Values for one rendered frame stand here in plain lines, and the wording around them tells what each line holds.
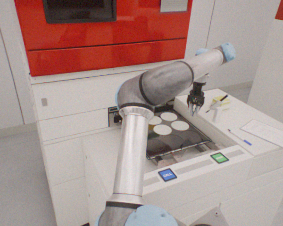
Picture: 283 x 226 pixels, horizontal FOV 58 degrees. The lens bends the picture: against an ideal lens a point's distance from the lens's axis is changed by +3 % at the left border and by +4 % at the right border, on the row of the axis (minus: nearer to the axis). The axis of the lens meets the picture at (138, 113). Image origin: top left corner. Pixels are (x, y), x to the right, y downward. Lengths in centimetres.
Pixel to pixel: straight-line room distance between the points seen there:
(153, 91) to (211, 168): 48
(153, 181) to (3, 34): 211
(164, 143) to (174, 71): 59
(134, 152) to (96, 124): 73
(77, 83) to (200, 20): 244
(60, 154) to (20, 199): 93
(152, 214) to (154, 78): 37
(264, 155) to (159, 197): 54
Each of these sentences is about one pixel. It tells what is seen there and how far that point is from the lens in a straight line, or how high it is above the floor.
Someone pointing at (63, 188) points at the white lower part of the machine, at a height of 48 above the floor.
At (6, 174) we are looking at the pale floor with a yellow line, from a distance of 261.
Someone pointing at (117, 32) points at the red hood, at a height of 139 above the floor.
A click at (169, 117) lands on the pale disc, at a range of 149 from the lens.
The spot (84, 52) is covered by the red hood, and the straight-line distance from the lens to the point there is 120.
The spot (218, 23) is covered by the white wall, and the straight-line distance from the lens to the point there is 367.
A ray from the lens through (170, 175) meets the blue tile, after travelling 100.
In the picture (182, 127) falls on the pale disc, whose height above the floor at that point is 90.
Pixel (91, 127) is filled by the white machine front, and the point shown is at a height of 87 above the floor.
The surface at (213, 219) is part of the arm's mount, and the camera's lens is 79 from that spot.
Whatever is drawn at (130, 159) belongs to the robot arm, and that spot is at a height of 118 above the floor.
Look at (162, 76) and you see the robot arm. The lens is 74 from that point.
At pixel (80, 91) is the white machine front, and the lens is 131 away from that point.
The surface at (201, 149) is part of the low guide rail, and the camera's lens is 136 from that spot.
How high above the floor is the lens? 165
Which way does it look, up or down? 30 degrees down
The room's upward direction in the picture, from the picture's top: 2 degrees clockwise
